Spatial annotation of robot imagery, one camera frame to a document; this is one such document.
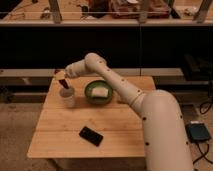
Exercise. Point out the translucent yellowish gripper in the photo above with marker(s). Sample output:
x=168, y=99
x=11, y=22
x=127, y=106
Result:
x=60, y=75

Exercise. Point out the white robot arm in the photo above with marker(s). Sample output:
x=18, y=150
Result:
x=166, y=144

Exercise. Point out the translucent white cup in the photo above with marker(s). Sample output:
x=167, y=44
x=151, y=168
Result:
x=67, y=96

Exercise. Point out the green bowl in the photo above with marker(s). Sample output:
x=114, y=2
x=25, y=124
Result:
x=98, y=100

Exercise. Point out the white sponge piece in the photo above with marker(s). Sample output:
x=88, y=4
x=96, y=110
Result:
x=99, y=92

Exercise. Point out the wooden folding table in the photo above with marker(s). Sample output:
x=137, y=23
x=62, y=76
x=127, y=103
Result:
x=57, y=131

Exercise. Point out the black smartphone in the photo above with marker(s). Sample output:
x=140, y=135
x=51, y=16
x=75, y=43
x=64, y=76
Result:
x=91, y=136

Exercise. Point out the background workbench shelf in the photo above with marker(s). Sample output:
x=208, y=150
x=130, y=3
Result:
x=106, y=12

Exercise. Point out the black foot pedal box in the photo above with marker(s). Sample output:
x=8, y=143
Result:
x=197, y=132

